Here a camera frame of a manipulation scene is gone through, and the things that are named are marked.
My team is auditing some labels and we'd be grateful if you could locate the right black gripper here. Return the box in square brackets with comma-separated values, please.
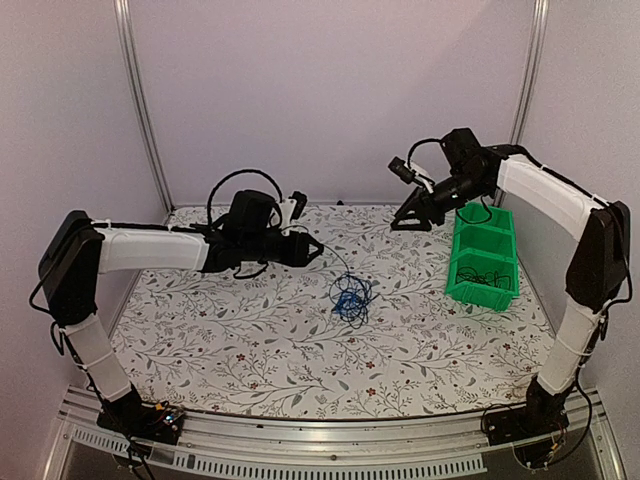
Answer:
[394, 170, 493, 231]

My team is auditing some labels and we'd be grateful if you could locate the thin black cable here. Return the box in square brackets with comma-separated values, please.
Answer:
[455, 265, 486, 287]

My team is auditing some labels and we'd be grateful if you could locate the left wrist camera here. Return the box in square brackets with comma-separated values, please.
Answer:
[279, 191, 308, 235]

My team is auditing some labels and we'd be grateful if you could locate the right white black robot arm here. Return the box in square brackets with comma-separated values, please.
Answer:
[388, 128, 633, 436]

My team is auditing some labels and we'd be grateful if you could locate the left aluminium corner post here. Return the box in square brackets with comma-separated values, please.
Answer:
[113, 0, 175, 213]

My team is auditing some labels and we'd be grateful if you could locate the brown cable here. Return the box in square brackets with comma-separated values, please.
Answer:
[474, 269, 512, 290]

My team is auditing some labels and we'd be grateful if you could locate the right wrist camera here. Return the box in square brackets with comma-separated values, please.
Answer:
[388, 157, 435, 193]

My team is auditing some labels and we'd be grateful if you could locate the aluminium corner post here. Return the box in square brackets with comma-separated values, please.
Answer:
[509, 0, 550, 144]
[113, 0, 175, 213]

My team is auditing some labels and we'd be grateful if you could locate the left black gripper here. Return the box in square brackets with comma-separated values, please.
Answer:
[242, 230, 324, 267]

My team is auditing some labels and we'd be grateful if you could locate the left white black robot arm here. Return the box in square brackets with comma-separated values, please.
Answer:
[34, 189, 324, 434]

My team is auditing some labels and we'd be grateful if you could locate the green three-compartment bin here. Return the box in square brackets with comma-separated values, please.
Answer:
[445, 202, 519, 312]

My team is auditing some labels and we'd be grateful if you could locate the right aluminium corner post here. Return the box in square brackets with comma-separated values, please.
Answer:
[509, 0, 550, 144]

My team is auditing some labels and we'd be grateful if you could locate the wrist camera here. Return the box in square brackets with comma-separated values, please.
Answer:
[279, 191, 308, 235]
[388, 157, 435, 193]

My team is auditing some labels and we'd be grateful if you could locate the aluminium front rail frame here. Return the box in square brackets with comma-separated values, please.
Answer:
[43, 387, 632, 479]

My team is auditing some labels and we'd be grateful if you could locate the blue cable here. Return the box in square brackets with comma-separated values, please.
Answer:
[324, 247, 374, 319]

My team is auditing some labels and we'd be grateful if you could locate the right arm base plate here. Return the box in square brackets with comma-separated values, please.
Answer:
[480, 391, 594, 471]

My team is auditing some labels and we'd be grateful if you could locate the floral table mat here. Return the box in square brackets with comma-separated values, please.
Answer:
[112, 206, 554, 419]

